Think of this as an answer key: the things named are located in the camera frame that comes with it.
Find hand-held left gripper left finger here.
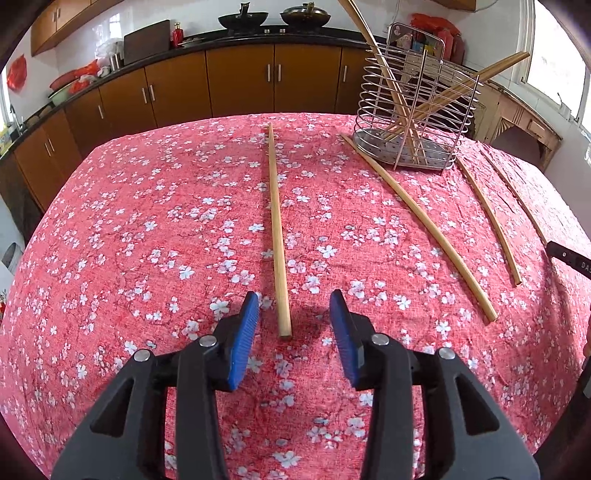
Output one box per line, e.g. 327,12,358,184
51,291,260,480

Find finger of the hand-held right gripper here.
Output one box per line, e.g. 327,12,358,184
546,239,591,281

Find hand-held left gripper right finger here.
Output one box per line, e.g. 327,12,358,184
329,289,541,480

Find metal wire chopstick holder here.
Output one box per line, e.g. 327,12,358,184
353,23,478,174

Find light wooden side cabinet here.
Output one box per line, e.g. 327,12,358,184
475,78,564,171

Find red floral tablecloth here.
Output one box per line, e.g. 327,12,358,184
0,113,591,480

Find window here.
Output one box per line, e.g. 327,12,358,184
526,0,591,121

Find white bucket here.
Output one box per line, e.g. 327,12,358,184
0,242,21,273

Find brown kitchen base cabinets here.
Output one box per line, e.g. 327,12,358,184
0,44,402,227

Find large red plastic bag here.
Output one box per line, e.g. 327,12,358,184
411,13,462,51

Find black kitchen countertop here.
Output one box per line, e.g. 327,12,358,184
0,31,393,160

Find gas stove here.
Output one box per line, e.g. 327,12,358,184
219,27,333,35

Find dark brown cutting board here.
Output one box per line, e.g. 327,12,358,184
124,19,172,65

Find red basin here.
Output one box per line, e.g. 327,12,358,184
50,69,81,90

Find white plastic bag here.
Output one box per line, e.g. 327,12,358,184
95,38,124,70

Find black wok with lid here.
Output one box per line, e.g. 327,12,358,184
280,2,332,27

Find red plastic bag on wall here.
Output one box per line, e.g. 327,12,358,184
7,54,27,90

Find brown wall cabinet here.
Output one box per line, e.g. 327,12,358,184
30,0,105,56

